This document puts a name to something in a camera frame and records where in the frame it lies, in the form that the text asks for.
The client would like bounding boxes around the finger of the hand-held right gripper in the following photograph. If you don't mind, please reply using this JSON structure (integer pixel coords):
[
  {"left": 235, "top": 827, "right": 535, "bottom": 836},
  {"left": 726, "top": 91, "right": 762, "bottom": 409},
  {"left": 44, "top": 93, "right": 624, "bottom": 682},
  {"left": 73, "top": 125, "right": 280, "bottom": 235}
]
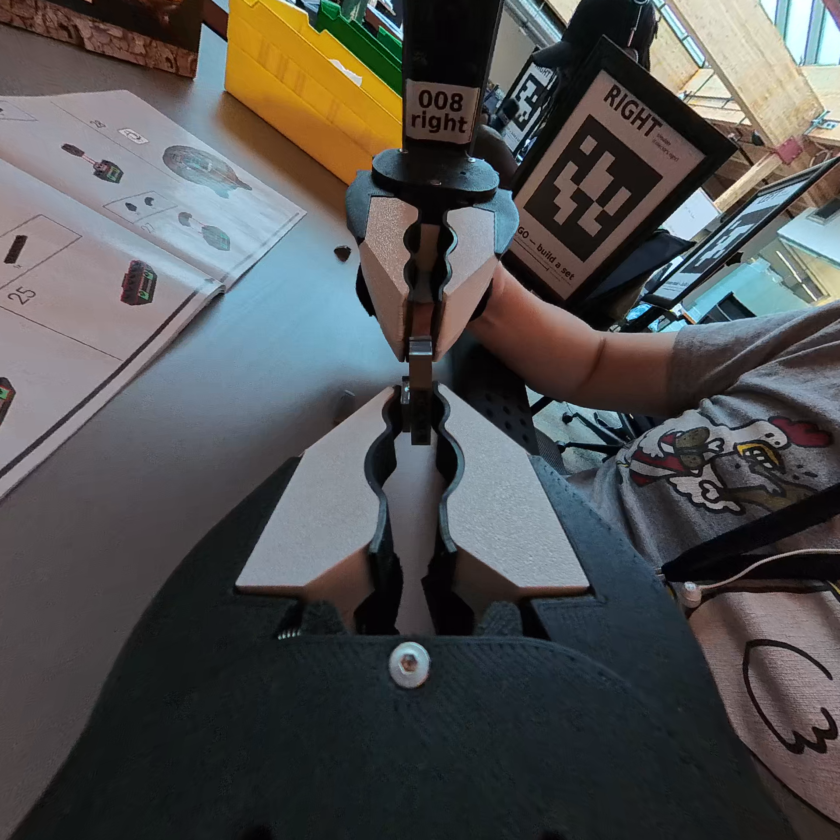
[
  {"left": 430, "top": 206, "right": 496, "bottom": 362},
  {"left": 358, "top": 196, "right": 421, "bottom": 363}
]

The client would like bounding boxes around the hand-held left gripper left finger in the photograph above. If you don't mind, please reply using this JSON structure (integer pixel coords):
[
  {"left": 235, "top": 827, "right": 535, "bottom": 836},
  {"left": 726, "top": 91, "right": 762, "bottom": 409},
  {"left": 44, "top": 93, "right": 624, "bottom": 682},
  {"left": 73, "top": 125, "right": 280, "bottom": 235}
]
[{"left": 234, "top": 386, "right": 404, "bottom": 632}]

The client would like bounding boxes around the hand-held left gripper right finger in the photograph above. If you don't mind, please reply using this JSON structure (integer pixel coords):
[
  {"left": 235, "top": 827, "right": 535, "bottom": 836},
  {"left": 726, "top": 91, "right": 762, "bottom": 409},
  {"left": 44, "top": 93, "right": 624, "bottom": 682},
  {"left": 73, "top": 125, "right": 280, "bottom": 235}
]
[{"left": 427, "top": 382, "right": 592, "bottom": 626}]

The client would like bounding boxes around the curved dark toy brick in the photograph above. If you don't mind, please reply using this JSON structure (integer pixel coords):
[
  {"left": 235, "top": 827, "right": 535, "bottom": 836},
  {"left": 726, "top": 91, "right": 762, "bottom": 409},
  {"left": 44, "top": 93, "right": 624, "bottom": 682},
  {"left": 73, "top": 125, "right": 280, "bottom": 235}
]
[{"left": 407, "top": 336, "right": 436, "bottom": 395}]

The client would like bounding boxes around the long studded toy brick plate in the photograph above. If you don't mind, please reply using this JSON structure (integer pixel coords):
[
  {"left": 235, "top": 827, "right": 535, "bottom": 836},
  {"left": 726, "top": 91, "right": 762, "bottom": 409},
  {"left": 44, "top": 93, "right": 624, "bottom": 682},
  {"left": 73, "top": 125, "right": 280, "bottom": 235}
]
[{"left": 399, "top": 377, "right": 435, "bottom": 447}]

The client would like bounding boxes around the person's right forearm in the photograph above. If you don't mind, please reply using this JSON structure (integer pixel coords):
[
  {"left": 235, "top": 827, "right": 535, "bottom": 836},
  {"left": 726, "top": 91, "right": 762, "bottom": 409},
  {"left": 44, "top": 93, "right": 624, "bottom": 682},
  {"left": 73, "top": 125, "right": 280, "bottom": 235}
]
[{"left": 469, "top": 262, "right": 681, "bottom": 419}]

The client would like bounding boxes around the grey desk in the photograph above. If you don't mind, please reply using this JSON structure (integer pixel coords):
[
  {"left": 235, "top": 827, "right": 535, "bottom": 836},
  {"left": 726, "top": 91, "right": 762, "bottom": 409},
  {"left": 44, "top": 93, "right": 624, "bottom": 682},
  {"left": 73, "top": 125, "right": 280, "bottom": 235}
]
[{"left": 0, "top": 23, "right": 473, "bottom": 840}]

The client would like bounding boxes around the green plastic bin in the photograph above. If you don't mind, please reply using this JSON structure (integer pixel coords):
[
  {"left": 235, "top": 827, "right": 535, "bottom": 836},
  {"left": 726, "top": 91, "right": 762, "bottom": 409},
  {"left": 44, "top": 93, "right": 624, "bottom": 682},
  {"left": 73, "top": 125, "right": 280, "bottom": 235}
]
[{"left": 316, "top": 0, "right": 404, "bottom": 97}]

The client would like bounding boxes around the black framed marker sign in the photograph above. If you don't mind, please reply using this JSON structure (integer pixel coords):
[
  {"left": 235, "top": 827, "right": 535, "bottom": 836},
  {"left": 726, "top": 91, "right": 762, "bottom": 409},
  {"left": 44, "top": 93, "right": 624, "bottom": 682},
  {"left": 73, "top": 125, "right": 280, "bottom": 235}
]
[
  {"left": 502, "top": 36, "right": 740, "bottom": 309},
  {"left": 646, "top": 156, "right": 840, "bottom": 311},
  {"left": 508, "top": 51, "right": 560, "bottom": 157}
]

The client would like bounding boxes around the black office chair base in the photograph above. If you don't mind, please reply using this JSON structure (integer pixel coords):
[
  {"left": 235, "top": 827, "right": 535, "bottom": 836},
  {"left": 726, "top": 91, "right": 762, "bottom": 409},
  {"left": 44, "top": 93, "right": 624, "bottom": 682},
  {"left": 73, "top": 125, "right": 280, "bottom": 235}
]
[{"left": 528, "top": 394, "right": 639, "bottom": 462}]

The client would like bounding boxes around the black perforated armrest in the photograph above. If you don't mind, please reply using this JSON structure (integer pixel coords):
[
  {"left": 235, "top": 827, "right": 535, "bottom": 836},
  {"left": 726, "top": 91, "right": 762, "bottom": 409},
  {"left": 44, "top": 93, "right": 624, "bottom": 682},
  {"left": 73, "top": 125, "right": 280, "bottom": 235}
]
[{"left": 453, "top": 341, "right": 565, "bottom": 473}]

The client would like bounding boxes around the yellow plastic bin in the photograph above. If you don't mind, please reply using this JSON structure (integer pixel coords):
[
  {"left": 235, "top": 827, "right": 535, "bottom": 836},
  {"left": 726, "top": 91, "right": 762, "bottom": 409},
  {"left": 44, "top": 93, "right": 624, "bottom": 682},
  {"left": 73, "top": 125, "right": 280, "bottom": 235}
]
[{"left": 224, "top": 0, "right": 403, "bottom": 186}]

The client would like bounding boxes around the open building instruction booklet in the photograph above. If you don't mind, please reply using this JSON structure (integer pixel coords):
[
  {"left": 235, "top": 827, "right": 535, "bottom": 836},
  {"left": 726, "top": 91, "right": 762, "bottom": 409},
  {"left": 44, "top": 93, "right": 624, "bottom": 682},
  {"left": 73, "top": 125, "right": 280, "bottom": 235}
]
[{"left": 0, "top": 88, "right": 308, "bottom": 500}]

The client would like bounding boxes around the black toy set box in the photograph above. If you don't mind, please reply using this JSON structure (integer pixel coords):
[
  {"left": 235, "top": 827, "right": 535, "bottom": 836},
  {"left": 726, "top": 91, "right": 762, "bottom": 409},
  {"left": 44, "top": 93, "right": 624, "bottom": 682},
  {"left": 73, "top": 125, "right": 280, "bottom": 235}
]
[{"left": 0, "top": 0, "right": 206, "bottom": 80}]

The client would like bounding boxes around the white cable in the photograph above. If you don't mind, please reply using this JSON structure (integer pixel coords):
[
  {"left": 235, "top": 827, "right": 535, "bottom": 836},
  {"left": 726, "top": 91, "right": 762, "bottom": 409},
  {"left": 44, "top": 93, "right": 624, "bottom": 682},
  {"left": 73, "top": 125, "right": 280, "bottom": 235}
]
[{"left": 679, "top": 548, "right": 840, "bottom": 603}]

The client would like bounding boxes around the black shoulder strap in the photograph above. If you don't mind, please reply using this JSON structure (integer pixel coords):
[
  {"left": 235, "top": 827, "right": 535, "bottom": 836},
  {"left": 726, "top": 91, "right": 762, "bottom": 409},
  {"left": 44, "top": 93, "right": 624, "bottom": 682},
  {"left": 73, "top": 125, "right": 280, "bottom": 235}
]
[{"left": 659, "top": 482, "right": 840, "bottom": 586}]

